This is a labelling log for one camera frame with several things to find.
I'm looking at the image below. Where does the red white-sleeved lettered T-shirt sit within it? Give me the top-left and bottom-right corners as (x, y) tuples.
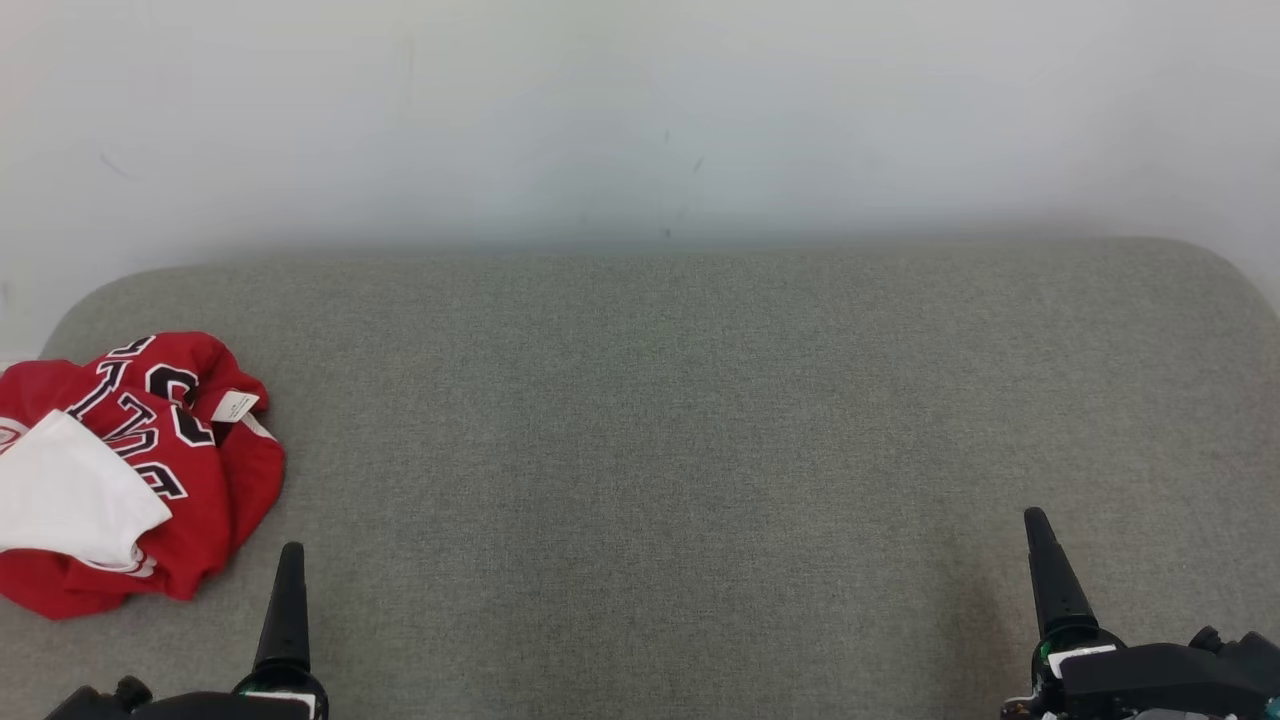
(0, 332), (271, 581)

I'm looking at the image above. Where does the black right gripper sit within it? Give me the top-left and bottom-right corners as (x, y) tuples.
(1003, 508), (1280, 720)

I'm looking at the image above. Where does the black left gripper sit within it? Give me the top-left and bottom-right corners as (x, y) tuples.
(45, 542), (329, 720)

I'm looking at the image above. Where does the plain red garment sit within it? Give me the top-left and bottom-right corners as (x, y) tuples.
(0, 415), (287, 621)

